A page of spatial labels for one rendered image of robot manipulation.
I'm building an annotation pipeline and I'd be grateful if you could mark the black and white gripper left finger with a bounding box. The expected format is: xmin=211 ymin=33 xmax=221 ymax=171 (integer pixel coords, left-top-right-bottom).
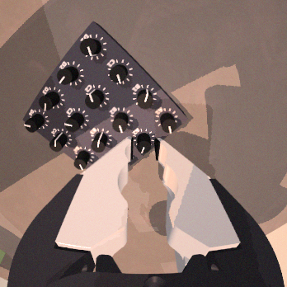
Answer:
xmin=7 ymin=136 xmax=134 ymax=287

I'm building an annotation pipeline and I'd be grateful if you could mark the dark grey knob box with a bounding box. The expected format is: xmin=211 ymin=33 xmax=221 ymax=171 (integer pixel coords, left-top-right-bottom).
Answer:
xmin=23 ymin=21 xmax=188 ymax=170

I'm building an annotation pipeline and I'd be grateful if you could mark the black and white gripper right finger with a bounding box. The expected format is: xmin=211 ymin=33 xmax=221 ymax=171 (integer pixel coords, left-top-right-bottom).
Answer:
xmin=154 ymin=138 xmax=285 ymax=287

